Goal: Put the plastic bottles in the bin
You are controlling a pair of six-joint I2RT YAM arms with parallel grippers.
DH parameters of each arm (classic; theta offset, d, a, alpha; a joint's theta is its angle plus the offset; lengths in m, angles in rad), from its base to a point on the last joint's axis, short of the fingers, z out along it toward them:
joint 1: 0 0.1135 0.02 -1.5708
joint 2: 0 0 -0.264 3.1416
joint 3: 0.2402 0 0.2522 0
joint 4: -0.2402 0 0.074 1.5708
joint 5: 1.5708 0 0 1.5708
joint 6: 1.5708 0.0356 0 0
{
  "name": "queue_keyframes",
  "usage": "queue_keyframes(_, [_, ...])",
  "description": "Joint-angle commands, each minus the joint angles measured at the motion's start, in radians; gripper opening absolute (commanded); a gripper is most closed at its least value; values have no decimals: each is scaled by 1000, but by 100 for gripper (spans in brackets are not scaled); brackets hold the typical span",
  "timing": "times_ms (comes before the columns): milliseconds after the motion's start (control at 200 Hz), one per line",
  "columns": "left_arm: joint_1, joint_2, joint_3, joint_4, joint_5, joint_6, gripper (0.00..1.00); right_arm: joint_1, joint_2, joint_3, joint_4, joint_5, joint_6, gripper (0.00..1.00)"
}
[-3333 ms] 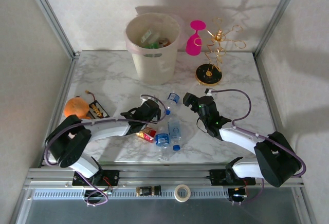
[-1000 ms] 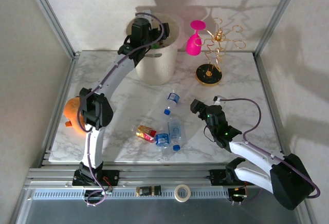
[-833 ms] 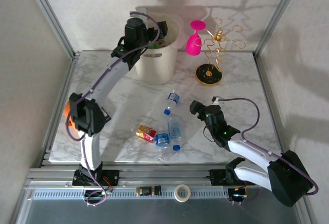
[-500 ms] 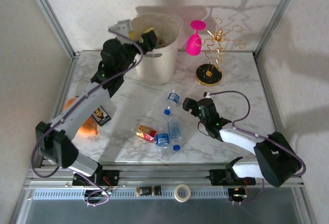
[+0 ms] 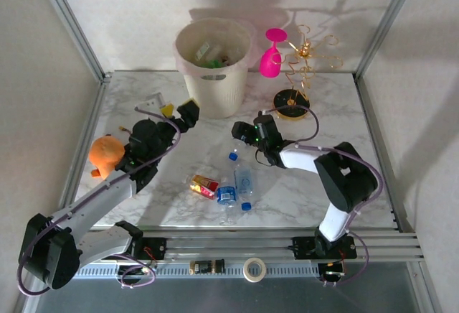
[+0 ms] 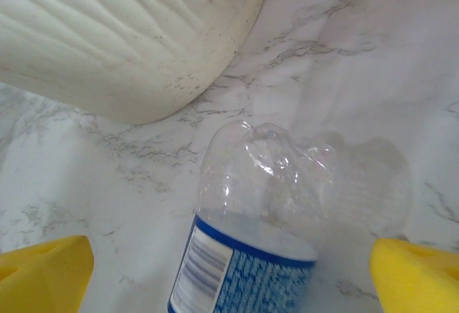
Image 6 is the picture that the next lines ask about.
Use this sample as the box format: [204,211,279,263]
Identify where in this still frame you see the clear bottle with blue label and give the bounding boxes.
[167,118,340,313]

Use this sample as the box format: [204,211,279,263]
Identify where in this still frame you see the white plastic bin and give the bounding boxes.
[0,0,269,126]

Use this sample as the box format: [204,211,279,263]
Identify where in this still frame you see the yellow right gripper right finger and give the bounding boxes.
[369,238,459,313]

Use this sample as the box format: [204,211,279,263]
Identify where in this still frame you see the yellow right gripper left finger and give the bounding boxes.
[0,235,96,313]

